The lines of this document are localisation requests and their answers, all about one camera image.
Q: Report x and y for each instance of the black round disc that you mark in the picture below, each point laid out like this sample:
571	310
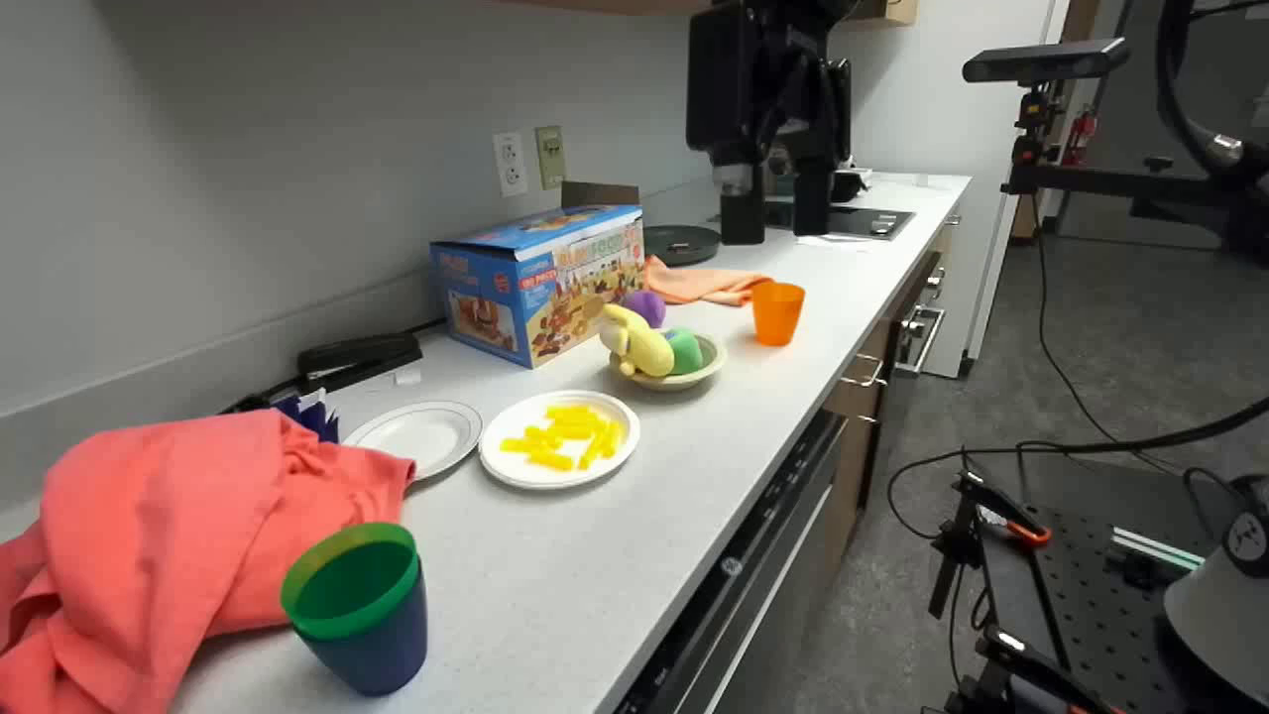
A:
681	244

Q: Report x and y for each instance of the beige wall switch plate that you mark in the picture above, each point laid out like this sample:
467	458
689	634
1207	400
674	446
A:
549	158

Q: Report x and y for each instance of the orange plastic cup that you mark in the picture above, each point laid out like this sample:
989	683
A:
779	317

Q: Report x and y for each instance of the black stapler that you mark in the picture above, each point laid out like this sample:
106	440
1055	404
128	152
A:
360	358

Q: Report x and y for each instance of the white wall outlet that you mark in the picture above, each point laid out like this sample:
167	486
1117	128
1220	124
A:
510	163

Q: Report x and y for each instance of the white plate with thin rim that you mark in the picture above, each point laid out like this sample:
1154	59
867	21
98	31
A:
418	440

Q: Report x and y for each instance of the pale green tube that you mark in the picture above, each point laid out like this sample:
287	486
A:
1154	548

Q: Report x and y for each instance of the blue toy food box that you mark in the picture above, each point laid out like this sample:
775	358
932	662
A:
535	285

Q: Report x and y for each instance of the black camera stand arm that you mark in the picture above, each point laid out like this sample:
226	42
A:
1125	183

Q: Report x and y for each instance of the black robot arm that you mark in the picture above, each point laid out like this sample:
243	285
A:
795	33

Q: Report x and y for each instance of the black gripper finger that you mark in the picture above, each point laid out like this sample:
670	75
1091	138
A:
804	191
826	183

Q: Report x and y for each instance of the small dark blue object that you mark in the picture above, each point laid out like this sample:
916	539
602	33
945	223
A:
313	413

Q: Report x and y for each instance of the small orange cloth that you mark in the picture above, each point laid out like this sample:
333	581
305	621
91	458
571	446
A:
707	285

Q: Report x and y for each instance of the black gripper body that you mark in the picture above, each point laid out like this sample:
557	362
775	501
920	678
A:
812	104

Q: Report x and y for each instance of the grey round base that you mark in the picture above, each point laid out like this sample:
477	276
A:
1222	621

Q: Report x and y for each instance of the white paper plate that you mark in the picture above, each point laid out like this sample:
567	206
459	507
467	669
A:
522	469

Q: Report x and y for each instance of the large coral cloth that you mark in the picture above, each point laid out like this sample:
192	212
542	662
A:
143	542

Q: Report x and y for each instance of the green plush toy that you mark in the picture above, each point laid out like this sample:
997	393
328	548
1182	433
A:
689	350

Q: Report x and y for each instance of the pale green bowl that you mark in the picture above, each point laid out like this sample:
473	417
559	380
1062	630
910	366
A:
707	366

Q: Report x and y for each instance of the green and blue stacked cups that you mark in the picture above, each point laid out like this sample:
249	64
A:
360	608

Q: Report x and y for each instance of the black stereo camera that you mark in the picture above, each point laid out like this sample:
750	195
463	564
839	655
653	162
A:
1043	60

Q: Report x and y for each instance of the yellow plastic fry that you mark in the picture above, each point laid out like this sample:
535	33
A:
522	446
563	458
606	433
559	424

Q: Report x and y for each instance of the black clamp with orange tip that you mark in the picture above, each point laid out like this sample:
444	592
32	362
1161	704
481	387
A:
1005	516

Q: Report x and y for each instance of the black perforated breadboard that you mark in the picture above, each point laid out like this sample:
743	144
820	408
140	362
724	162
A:
1097	621

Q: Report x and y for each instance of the purple plush toy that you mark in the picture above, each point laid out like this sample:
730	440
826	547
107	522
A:
646	309

